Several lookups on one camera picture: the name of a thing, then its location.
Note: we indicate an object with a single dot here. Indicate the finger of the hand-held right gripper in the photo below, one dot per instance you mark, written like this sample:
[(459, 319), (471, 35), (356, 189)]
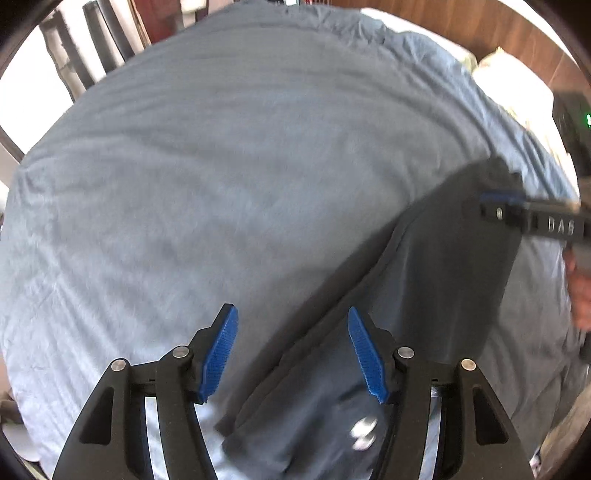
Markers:
[(526, 217)]

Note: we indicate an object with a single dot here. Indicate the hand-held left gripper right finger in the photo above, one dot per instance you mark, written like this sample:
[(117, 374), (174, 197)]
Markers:
[(367, 355)]

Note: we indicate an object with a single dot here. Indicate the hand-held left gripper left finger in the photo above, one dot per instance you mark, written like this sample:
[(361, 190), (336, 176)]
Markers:
[(220, 350)]

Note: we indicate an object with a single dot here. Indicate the dark grey pants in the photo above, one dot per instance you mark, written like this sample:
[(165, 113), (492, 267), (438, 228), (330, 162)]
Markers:
[(392, 295)]

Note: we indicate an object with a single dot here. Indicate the person's right hand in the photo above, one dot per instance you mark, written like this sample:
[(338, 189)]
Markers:
[(579, 286)]

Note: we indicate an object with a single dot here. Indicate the white pillow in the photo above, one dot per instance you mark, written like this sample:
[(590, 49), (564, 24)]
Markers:
[(466, 25), (517, 87)]

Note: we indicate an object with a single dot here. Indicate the light blue bed blanket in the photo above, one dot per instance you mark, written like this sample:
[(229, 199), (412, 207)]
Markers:
[(221, 175)]

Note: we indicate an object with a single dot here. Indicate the dark chair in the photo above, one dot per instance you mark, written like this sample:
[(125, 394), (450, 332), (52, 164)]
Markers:
[(81, 46)]

